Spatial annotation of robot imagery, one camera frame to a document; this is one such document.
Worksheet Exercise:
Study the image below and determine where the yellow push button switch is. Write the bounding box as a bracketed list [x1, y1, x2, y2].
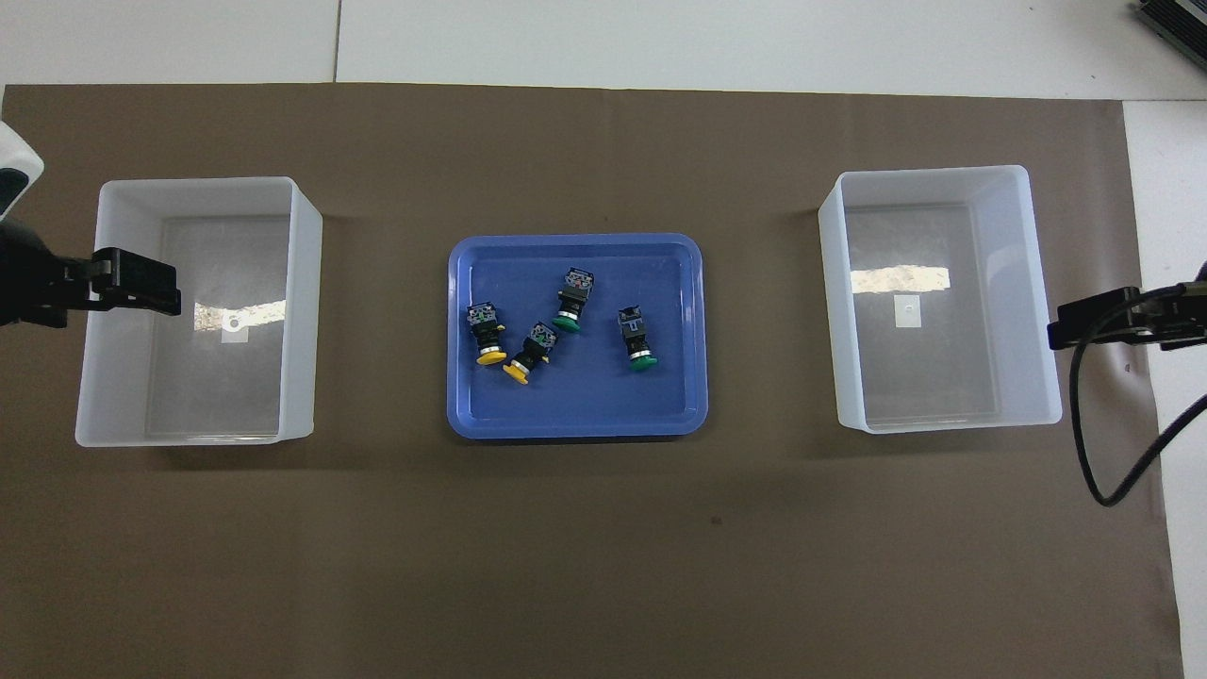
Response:
[467, 302, 510, 367]
[502, 321, 559, 386]

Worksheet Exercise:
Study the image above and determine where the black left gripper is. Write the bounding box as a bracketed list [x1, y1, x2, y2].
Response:
[0, 222, 182, 329]

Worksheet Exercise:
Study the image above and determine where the green push button switch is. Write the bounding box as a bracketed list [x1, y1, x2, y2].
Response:
[617, 305, 659, 373]
[552, 267, 597, 333]

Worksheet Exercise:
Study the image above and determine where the translucent white plastic box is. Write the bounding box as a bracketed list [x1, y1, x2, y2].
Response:
[818, 165, 1064, 435]
[75, 176, 323, 448]

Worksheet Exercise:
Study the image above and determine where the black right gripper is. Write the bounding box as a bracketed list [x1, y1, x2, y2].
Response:
[1048, 281, 1207, 352]

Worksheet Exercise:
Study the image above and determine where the brown paper table mat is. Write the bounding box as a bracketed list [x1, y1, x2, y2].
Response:
[0, 83, 1184, 679]

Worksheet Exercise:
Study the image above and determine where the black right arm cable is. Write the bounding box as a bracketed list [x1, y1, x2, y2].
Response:
[1073, 259, 1207, 508]

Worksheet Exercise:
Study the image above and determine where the blue plastic tray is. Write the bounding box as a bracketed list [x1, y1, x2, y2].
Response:
[446, 233, 708, 441]

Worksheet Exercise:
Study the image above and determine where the grey ribbed metal device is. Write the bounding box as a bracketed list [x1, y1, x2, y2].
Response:
[1132, 0, 1207, 59]

